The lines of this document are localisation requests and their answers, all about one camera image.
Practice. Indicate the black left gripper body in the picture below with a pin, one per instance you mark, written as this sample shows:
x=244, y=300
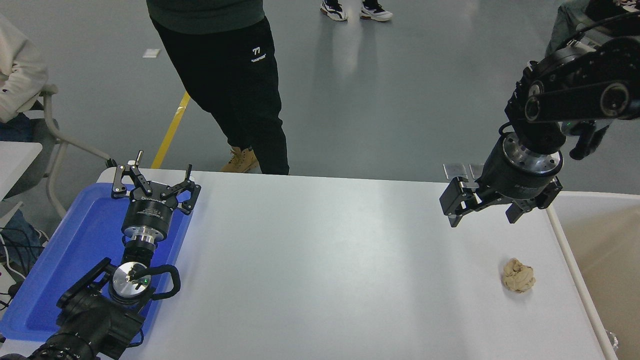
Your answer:
x=149, y=212

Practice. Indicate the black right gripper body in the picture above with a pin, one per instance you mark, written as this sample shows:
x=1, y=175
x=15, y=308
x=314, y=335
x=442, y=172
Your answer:
x=510, y=182

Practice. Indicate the tan paper ball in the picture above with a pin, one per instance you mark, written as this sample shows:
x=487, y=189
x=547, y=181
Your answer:
x=519, y=276

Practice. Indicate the metal floor plate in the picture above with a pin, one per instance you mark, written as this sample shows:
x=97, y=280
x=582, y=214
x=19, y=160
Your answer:
x=455, y=170
x=476, y=170

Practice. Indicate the large pale bin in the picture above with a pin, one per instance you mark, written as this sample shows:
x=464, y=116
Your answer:
x=610, y=250

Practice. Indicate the blue plastic tray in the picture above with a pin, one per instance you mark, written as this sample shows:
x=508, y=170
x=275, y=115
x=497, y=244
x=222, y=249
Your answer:
x=75, y=250

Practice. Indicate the small white side table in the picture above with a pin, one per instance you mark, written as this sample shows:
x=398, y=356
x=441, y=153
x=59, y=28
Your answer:
x=15, y=160

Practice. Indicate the white paper scrap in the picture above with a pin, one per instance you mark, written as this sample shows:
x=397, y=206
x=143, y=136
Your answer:
x=151, y=53

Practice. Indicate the person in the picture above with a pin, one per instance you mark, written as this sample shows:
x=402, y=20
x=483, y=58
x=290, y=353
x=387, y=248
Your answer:
x=567, y=20
x=17, y=75
x=235, y=75
x=375, y=11

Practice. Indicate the white frame chair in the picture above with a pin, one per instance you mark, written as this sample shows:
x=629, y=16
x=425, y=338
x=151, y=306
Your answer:
x=52, y=130

